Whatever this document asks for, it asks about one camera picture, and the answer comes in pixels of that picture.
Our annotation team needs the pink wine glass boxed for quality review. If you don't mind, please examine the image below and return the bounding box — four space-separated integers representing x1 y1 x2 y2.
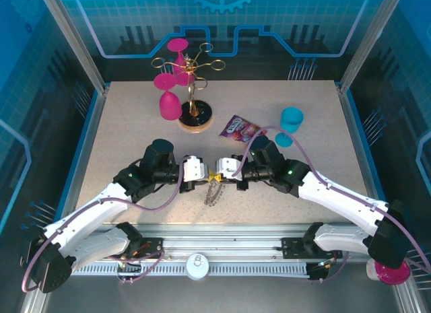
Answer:
167 38 189 75
176 71 197 87
154 73 181 121
372 260 411 287

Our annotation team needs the chain of silver rings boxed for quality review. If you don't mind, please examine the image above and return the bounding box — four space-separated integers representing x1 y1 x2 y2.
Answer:
201 184 225 208

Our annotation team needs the aluminium front rail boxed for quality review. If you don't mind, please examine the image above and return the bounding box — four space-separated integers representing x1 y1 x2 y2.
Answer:
97 223 371 262

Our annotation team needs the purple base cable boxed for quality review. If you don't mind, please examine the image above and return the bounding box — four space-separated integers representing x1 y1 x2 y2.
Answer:
110 248 166 285
308 251 350 283

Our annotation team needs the white round cap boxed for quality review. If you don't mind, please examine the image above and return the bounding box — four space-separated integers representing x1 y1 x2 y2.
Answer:
185 253 210 280

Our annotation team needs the aluminium frame post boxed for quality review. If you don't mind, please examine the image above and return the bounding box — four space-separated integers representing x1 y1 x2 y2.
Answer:
337 0 405 95
36 0 110 94

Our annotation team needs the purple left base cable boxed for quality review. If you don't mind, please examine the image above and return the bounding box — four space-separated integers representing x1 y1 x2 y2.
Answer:
110 248 166 285

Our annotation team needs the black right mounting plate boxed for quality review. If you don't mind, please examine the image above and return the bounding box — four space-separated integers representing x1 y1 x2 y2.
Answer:
281 237 306 260

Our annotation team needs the slotted cable duct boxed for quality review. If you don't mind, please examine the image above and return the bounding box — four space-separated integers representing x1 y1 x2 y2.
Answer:
71 261 311 277

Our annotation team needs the black mounting plate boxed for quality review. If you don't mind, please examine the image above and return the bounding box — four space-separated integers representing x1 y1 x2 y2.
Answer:
139 237 166 260
281 237 306 260

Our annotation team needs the purple candy bag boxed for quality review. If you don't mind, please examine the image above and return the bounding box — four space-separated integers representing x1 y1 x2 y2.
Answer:
218 114 267 144

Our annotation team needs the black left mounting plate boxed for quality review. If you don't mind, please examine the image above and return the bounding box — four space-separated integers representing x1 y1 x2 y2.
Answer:
139 237 166 260

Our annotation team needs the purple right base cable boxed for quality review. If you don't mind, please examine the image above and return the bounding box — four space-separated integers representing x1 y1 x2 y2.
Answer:
308 251 350 283

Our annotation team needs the gold wine glass rack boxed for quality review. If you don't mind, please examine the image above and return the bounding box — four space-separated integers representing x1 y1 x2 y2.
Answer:
150 42 227 134

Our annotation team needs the teal wine glass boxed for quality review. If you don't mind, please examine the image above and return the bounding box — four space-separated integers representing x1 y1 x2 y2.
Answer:
275 106 304 148

